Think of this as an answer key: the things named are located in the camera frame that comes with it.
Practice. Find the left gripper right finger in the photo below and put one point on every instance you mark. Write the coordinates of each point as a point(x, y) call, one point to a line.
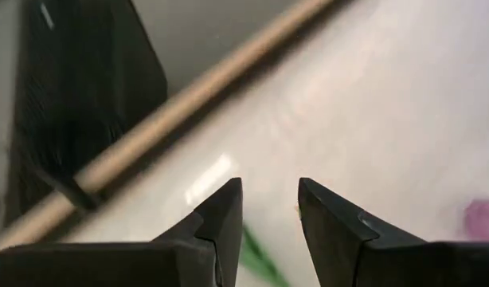
point(388, 263)

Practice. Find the black computer tower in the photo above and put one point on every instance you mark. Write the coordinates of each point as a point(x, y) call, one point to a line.
point(81, 79)

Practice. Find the white glossy table board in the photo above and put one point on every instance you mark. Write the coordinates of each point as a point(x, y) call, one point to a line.
point(368, 99)

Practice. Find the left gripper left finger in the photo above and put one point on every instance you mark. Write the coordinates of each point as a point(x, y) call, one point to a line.
point(109, 265)

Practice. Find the white artificial tulip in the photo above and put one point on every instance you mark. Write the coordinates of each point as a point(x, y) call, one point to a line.
point(260, 259)

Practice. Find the pink glass vase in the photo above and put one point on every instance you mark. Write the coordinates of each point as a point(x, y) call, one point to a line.
point(483, 221)

